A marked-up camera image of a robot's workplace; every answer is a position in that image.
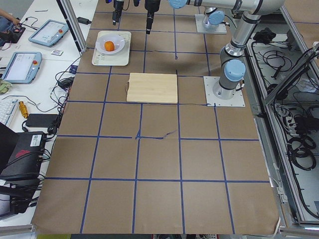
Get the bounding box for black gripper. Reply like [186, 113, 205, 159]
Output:
[112, 0, 124, 25]
[145, 0, 160, 34]

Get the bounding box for white round plate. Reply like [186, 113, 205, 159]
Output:
[95, 34, 125, 55]

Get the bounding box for orange fruit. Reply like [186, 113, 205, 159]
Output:
[104, 41, 115, 52]

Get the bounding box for black adapter on table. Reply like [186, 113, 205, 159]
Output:
[77, 17, 92, 25]

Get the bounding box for blue teach pendant far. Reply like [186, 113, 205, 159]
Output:
[28, 19, 69, 47]

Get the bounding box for blue teach pendant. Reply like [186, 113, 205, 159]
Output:
[28, 19, 69, 47]
[2, 52, 42, 84]

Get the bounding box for small printed card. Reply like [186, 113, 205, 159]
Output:
[51, 49, 63, 56]

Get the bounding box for bamboo cutting board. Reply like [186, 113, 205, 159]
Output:
[127, 73, 178, 104]

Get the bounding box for black power adapter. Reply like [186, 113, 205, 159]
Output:
[58, 77, 74, 89]

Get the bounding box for blue teach pendant near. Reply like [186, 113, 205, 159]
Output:
[2, 52, 42, 84]

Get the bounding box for black power brick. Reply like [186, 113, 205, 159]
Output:
[25, 114, 58, 128]

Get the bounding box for gold cylindrical connector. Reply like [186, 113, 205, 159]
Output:
[19, 101, 29, 119]

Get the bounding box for white keyboard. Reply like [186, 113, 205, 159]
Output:
[0, 99, 19, 126]

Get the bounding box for black mini computer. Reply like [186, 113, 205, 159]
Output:
[0, 131, 46, 181]

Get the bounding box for aluminium frame post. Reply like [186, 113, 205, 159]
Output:
[56, 0, 87, 53]

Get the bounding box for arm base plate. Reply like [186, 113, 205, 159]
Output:
[195, 14, 227, 35]
[203, 76, 245, 107]

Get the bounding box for aluminium side frame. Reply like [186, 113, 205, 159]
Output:
[246, 0, 319, 239]

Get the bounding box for coiled black cables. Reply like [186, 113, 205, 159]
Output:
[286, 135, 317, 171]

